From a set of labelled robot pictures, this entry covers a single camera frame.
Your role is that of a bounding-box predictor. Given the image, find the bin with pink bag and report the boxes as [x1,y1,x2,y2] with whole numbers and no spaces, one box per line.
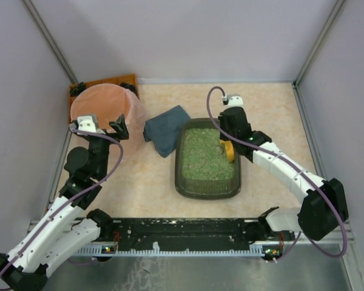
[70,83,146,156]

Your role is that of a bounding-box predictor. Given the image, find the yellow litter scoop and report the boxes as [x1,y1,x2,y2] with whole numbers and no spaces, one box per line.
[220,139,235,162]

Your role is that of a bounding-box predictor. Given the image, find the dark green litter box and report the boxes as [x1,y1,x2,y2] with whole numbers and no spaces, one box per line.
[175,118,241,200]

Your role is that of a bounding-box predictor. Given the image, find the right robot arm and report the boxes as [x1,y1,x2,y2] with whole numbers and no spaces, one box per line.
[218,107,349,241]

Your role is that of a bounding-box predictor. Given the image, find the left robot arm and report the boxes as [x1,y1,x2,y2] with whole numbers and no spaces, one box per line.
[0,115,129,290]

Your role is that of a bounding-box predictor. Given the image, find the grey-blue cloth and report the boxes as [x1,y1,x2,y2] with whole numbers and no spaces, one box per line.
[143,105,190,158]

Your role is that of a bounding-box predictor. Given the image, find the orange wooden tray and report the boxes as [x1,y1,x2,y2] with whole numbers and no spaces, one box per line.
[68,73,140,123]

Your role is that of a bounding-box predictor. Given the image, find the black object in tray corner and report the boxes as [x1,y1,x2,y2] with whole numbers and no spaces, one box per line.
[70,82,86,97]

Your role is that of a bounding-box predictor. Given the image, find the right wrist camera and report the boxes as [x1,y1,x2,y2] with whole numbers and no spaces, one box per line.
[221,94,244,107]

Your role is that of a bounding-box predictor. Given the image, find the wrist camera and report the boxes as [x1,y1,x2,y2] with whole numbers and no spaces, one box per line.
[69,115,106,135]
[221,94,244,107]

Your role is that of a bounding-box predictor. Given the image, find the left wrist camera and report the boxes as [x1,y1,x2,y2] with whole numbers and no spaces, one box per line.
[69,115,106,135]

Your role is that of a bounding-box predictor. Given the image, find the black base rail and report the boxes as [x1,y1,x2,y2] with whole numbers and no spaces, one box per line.
[27,216,352,261]

